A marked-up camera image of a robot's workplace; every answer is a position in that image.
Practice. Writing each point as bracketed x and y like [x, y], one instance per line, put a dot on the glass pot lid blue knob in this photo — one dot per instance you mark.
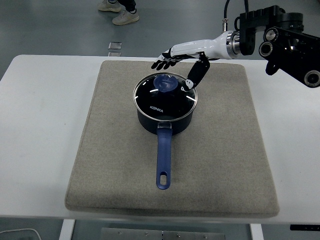
[165, 105]

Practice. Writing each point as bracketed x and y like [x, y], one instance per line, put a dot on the white table leg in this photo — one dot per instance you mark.
[256, 232]
[67, 230]

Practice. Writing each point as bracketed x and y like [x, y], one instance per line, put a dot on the beige fabric mat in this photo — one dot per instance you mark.
[120, 155]

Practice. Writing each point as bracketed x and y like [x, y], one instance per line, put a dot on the grey metal plate with screws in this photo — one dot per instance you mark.
[195, 236]
[130, 235]

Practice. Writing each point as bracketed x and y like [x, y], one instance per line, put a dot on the person's leg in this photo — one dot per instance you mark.
[130, 5]

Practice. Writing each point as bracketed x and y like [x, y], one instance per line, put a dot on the person's foot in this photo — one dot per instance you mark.
[125, 18]
[108, 5]

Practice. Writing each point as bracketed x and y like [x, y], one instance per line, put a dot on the square metal floor plate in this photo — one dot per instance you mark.
[114, 54]
[115, 45]

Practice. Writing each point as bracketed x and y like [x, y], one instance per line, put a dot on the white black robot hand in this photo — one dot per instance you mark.
[200, 47]

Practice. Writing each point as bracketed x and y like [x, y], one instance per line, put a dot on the black table control panel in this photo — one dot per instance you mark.
[305, 227]

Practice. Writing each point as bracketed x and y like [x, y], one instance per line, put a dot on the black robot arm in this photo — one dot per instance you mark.
[287, 32]

